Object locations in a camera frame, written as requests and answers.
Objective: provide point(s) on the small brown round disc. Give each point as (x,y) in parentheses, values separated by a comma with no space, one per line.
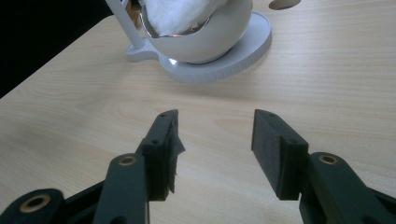
(285,3)

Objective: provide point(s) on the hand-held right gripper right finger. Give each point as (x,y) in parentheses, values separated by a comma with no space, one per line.
(327,186)

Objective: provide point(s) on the white fluffy pouch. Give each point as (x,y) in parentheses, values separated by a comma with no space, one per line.
(174,15)

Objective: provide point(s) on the white stand with post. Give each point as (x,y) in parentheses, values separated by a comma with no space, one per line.
(239,59)

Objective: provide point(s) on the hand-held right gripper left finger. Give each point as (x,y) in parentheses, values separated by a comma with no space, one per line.
(130,186)

